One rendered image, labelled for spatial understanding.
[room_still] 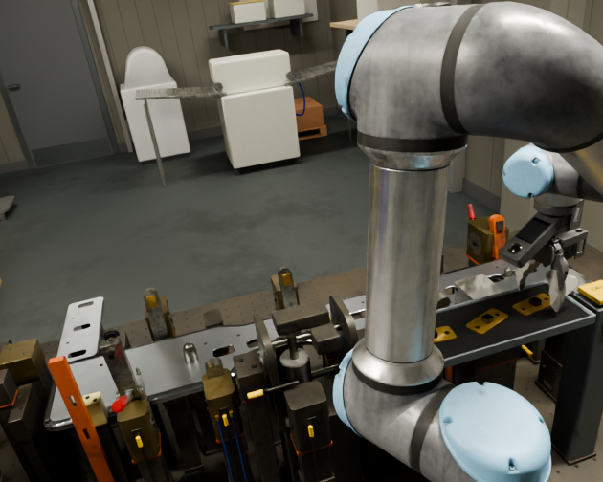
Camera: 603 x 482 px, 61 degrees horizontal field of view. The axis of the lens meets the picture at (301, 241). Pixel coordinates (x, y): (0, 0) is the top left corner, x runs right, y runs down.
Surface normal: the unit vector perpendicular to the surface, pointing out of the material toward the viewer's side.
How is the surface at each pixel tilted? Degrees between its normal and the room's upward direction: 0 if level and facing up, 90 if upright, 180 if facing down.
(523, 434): 7
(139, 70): 90
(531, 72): 79
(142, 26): 90
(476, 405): 8
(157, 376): 0
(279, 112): 90
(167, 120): 90
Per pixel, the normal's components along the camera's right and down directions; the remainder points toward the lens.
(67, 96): 0.26, 0.41
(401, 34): -0.59, -0.31
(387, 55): -0.69, 0.03
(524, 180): -0.70, 0.39
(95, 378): -0.11, -0.89
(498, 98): -0.37, 0.57
